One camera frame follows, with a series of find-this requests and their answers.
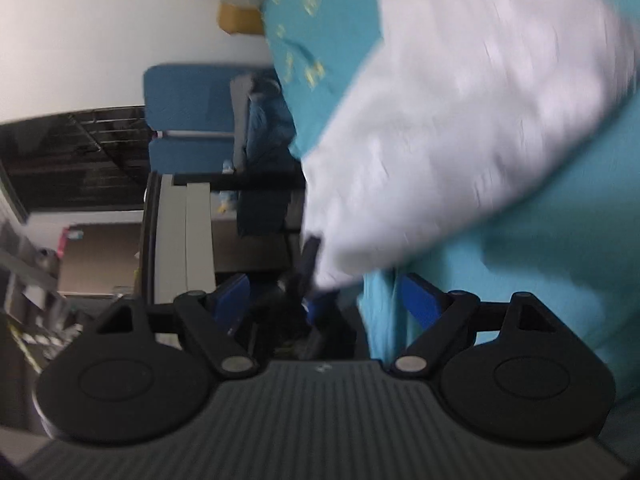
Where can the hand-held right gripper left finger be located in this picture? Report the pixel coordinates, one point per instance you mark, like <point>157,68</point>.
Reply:
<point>235,292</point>

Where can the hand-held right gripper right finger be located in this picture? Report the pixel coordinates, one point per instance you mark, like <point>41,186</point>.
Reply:
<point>420,297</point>

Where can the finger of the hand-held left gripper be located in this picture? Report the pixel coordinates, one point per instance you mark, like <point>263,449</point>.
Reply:
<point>310,260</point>

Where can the white t-shirt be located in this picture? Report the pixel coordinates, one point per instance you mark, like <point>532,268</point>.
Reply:
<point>450,135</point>

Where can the white table with black legs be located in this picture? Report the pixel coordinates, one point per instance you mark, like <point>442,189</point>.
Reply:
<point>172,240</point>

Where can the small light blue toy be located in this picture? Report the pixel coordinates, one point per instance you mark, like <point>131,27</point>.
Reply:
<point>227,202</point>

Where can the teal smiley print bed sheet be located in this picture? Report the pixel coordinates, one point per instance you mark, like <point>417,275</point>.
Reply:
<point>550,260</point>

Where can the brown refrigerator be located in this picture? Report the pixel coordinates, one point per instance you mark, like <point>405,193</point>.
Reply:
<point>100,260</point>

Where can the short blue covered chair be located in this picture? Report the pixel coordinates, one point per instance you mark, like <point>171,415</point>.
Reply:
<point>190,155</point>

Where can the grey cloth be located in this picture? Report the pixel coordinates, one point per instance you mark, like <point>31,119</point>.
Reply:
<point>240,120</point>

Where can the pink container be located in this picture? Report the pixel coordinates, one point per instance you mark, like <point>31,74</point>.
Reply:
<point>67,240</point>

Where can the tall blue covered chair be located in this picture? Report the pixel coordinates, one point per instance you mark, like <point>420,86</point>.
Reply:
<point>190,100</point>

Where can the dark barred window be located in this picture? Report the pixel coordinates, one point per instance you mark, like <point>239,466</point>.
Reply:
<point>75,160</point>

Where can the yellow cushion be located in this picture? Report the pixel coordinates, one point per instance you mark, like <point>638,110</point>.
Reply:
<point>240,19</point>

